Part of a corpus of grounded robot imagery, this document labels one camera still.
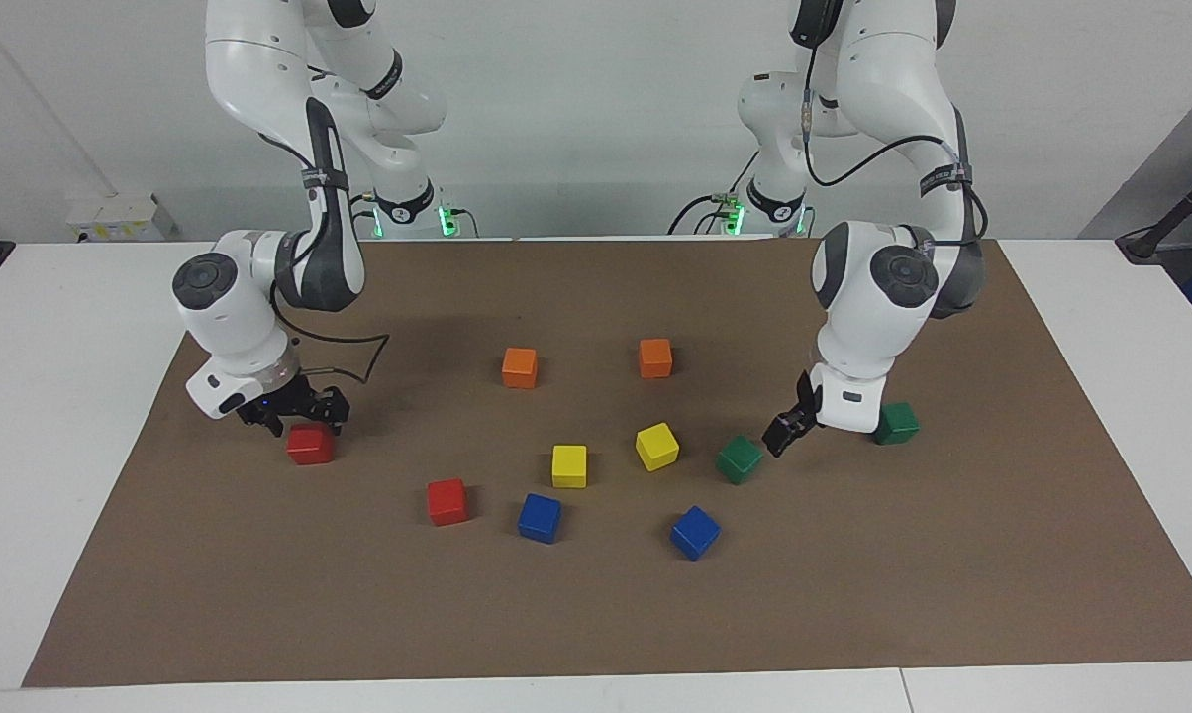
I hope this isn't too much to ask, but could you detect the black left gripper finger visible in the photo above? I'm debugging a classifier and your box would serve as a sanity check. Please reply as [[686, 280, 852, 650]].
[[762, 410, 805, 458]]

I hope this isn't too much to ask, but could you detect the red wooden cube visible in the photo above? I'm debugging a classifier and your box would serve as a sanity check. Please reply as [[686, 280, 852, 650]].
[[286, 423, 336, 466], [427, 478, 469, 527]]

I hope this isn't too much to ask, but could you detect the green wooden cube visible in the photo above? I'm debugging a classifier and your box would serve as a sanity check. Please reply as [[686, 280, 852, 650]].
[[875, 401, 921, 446], [715, 434, 765, 486]]

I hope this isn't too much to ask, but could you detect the blue wooden cube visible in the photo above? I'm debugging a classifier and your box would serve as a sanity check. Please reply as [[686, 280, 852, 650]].
[[669, 505, 723, 562], [517, 492, 563, 545]]

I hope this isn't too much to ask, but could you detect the brown table mat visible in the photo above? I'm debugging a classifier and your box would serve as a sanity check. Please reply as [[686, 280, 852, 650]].
[[22, 238, 1192, 689]]

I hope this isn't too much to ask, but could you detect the black angled stand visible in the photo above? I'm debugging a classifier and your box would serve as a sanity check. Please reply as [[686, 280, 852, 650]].
[[1116, 158, 1192, 264]]

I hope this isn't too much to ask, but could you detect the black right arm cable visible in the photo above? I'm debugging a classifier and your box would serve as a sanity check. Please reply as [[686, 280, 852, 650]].
[[257, 129, 391, 385]]

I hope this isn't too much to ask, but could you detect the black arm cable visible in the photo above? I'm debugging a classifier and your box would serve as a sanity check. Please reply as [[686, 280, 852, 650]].
[[257, 129, 391, 385], [799, 40, 983, 229]]

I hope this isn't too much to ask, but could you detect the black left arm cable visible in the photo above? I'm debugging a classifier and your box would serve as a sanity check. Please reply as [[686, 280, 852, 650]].
[[799, 40, 983, 229]]

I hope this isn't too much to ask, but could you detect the black base cable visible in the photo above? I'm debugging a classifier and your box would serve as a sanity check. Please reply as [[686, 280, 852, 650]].
[[667, 147, 761, 237]]

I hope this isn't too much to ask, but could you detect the white wall socket box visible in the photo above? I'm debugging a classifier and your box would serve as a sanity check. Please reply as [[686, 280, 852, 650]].
[[66, 193, 179, 244]]

